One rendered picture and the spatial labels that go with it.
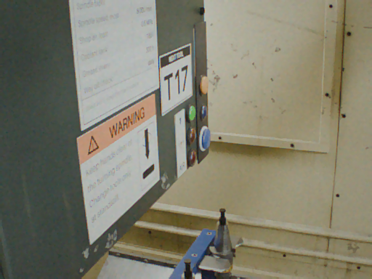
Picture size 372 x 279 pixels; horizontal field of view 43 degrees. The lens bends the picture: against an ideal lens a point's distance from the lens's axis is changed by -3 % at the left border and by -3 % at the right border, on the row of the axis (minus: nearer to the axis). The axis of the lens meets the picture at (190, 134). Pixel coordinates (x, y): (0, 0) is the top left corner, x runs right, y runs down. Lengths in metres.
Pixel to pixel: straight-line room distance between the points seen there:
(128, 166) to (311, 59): 0.93
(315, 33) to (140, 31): 0.89
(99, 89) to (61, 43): 0.07
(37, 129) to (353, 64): 1.09
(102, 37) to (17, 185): 0.16
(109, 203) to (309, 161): 1.04
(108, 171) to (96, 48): 0.12
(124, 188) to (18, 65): 0.20
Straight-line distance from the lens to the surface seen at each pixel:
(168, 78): 0.59
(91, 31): 0.44
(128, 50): 0.49
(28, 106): 0.37
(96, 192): 0.46
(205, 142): 0.71
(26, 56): 0.37
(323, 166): 1.47
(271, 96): 1.42
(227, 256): 1.18
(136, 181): 0.53
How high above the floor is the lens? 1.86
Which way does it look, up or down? 19 degrees down
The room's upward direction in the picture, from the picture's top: 2 degrees counter-clockwise
